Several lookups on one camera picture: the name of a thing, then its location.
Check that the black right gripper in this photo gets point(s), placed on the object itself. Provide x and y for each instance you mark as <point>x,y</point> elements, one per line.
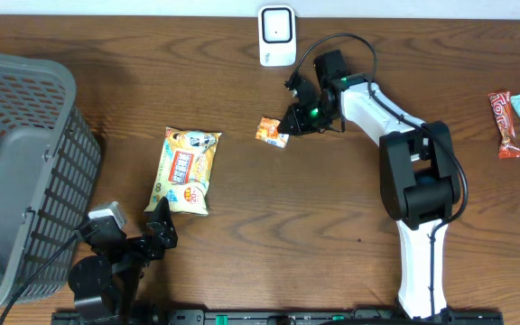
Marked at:
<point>297,125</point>

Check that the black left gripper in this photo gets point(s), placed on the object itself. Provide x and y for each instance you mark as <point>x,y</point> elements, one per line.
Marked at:
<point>164,231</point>

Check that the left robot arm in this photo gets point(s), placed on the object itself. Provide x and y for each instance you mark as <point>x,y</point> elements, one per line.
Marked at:
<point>105,284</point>

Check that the yellow snack bag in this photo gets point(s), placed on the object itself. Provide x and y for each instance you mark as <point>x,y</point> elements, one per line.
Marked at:
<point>184,171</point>

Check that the grey plastic basket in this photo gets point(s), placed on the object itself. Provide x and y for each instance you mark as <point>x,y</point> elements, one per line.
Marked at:
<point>49,161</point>

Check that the small orange box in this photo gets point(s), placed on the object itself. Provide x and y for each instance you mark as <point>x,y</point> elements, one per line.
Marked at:
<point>268,133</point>

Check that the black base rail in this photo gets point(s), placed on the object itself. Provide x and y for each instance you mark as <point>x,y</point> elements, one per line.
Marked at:
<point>358,316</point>

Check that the white barcode scanner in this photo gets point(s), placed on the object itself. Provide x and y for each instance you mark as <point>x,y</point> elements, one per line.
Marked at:
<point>276,36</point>

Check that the red chocolate bar wrapper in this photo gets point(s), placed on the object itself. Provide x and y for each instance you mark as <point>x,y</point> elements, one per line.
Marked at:
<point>502,110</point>

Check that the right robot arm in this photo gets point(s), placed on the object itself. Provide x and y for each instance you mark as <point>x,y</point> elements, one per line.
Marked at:
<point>420,177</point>

